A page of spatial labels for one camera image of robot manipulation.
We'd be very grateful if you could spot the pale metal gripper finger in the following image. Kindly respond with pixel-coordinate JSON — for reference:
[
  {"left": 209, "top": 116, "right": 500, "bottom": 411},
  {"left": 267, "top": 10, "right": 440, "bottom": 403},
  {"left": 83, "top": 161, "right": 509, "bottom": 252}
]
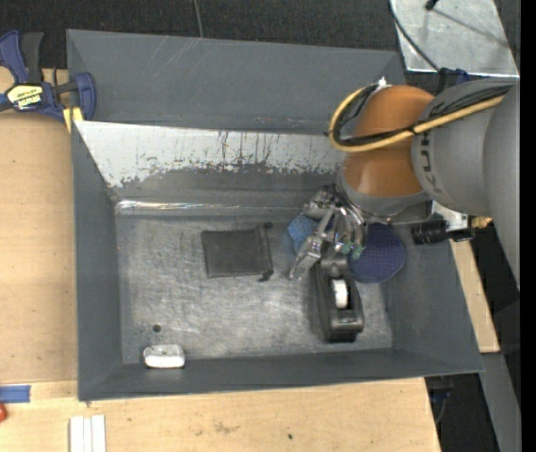
[
  {"left": 295, "top": 247, "right": 323, "bottom": 281},
  {"left": 288, "top": 238, "right": 317, "bottom": 280}
]

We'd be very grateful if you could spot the blue crumpled cloth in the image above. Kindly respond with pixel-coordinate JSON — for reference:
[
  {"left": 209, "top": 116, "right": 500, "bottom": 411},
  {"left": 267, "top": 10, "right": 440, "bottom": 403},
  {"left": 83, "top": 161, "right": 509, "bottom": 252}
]
[{"left": 284, "top": 213, "right": 321, "bottom": 259}]

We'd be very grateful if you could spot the black tape dispenser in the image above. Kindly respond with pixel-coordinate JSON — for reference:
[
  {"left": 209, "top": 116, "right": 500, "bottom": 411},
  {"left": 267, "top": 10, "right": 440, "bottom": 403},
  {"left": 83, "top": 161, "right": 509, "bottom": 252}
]
[{"left": 313, "top": 250, "right": 366, "bottom": 344}]

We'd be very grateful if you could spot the dark grey cloth pouch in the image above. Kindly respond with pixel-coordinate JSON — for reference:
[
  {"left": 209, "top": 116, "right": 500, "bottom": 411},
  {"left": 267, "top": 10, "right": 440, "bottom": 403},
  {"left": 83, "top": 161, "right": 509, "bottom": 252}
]
[{"left": 200, "top": 222, "right": 276, "bottom": 283}]

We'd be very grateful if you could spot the blue round mesh disc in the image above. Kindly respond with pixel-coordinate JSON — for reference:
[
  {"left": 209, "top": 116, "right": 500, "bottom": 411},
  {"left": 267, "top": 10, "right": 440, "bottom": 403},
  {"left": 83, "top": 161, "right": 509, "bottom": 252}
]
[{"left": 347, "top": 222, "right": 407, "bottom": 285}]

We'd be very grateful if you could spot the grey metal bin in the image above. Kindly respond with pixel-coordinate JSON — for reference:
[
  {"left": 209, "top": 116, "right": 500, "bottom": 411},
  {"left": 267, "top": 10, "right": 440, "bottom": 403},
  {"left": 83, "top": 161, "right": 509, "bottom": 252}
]
[{"left": 64, "top": 28, "right": 486, "bottom": 402}]

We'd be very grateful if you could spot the small white block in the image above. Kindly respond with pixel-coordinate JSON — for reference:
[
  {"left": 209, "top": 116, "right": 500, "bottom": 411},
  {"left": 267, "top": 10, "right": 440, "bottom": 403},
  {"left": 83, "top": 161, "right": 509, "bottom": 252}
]
[{"left": 142, "top": 343, "right": 187, "bottom": 370}]

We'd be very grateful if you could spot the black cylinder on white bracket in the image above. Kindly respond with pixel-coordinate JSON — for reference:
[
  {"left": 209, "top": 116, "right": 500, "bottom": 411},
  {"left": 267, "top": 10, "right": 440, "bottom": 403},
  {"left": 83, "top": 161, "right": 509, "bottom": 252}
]
[{"left": 411, "top": 203, "right": 494, "bottom": 247}]

